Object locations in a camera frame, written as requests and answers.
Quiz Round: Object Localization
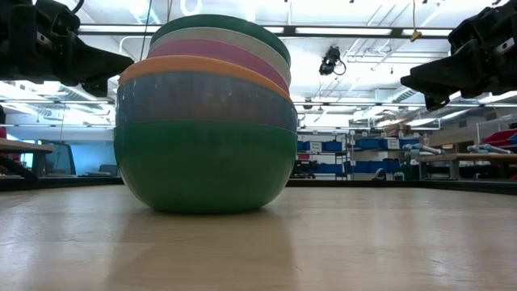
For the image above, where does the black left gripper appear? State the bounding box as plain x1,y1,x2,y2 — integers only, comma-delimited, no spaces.
0,0,136,98

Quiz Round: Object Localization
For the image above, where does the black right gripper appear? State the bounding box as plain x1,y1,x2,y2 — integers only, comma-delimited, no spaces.
400,0,517,112

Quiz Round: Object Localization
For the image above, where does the large orange plastic bowl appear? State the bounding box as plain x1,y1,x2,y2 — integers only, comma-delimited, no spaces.
118,54,293,103

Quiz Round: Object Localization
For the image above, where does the large blue translucent bowl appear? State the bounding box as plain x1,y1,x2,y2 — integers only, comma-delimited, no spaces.
115,71,299,133

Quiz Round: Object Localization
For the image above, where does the pink plastic bowl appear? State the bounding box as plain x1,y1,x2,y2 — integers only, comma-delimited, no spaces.
146,38,291,95

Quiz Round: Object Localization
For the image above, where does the teal plastic bowl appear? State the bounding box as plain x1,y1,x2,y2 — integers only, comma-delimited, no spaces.
149,14,292,66

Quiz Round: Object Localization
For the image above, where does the grey plastic bowl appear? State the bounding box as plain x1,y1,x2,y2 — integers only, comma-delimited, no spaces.
149,26,292,85

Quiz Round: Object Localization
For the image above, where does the metal storage shelf rack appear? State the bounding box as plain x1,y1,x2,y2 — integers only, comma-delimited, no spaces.
296,128,410,181

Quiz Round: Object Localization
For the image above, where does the yellow hanging connector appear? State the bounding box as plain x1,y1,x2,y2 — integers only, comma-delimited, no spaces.
409,0,423,43

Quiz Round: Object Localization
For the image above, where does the red fabric item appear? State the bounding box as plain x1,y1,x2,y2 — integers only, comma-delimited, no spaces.
480,129,517,148

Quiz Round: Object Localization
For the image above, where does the wooden table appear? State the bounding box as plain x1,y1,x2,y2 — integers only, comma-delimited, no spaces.
417,152,517,181
0,137,56,179

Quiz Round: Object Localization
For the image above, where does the blue storage bin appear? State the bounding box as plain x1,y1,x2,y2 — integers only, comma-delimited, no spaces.
355,138,381,151
314,162,345,175

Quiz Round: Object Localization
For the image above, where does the black overhead beam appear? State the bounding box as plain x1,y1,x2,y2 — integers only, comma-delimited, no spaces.
78,24,454,39

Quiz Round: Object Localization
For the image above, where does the large green translucent bowl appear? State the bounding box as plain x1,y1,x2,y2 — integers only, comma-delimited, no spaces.
113,120,299,215

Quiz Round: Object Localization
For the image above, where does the black overhead camera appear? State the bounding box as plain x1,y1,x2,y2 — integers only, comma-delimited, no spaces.
318,45,347,78

